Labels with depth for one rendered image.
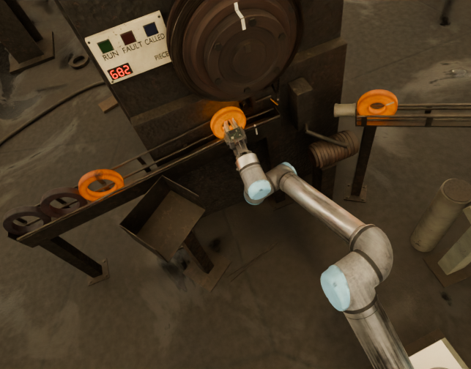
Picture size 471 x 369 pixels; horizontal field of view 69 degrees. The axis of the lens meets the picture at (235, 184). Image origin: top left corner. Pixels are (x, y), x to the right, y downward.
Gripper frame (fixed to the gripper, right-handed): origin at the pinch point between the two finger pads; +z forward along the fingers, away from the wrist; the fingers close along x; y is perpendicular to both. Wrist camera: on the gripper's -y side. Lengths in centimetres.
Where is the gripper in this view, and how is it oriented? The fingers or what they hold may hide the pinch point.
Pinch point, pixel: (227, 120)
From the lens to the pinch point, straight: 148.9
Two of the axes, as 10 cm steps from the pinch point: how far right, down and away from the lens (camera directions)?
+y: -0.9, -3.1, -9.5
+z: -3.7, -8.7, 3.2
